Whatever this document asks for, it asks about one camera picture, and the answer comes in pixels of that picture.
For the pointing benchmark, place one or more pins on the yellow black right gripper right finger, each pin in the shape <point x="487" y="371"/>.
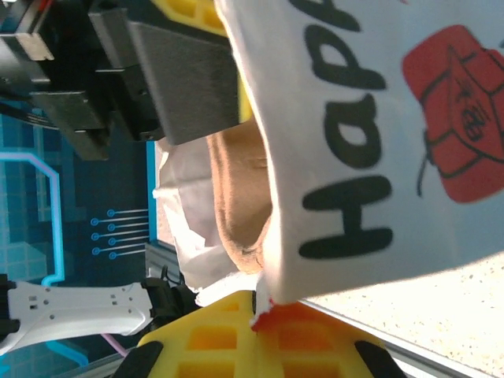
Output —
<point x="315" y="346"/>

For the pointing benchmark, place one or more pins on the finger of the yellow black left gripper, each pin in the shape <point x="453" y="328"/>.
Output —
<point x="185" y="12"/>

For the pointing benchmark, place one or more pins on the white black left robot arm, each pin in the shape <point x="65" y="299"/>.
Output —
<point x="78" y="311"/>

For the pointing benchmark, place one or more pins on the red white paper bag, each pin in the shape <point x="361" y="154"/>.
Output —
<point x="393" y="157"/>

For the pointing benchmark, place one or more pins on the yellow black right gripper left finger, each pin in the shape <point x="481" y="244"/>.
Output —
<point x="212" y="346"/>

